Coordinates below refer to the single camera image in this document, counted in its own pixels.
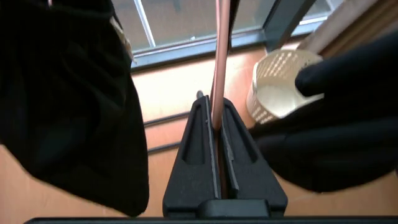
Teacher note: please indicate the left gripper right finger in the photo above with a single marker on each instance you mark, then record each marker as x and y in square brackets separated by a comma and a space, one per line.
[252, 177]

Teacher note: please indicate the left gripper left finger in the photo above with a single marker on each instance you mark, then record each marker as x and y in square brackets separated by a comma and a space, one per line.
[192, 174]

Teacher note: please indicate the thin black shorts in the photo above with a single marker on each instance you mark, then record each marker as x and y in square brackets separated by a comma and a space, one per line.
[342, 140]

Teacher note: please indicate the pink clothes hanger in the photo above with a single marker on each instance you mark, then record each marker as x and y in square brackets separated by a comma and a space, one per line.
[220, 62]

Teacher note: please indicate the white laundry basket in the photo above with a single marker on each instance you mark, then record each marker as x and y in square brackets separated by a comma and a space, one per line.
[273, 93]

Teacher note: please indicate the window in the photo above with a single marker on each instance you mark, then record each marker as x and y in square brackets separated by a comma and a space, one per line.
[186, 25]

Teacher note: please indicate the beige curtain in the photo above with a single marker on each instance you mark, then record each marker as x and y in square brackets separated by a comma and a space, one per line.
[342, 21]

